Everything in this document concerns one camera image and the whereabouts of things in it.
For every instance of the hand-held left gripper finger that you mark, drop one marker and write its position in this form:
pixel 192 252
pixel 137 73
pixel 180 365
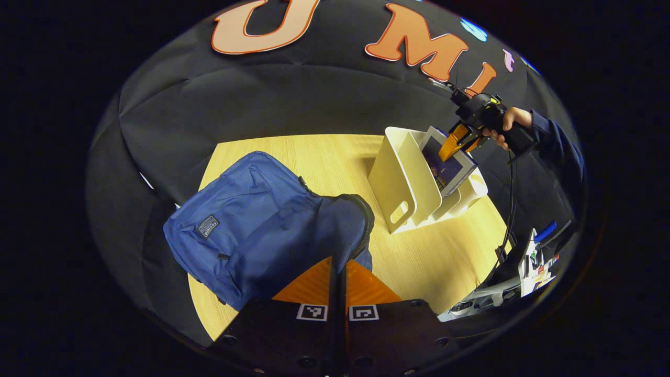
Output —
pixel 343 314
pixel 333 314

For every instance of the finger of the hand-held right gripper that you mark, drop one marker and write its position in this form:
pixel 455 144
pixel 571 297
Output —
pixel 473 143
pixel 451 144

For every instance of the blue spine book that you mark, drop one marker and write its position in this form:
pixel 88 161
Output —
pixel 445 173

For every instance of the white bookshelf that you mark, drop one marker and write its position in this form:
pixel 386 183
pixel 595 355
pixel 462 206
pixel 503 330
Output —
pixel 392 178

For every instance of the blue schoolbag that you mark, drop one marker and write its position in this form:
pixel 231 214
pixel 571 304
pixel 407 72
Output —
pixel 251 220

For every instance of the blue plastic object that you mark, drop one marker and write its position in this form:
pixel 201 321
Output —
pixel 544 232

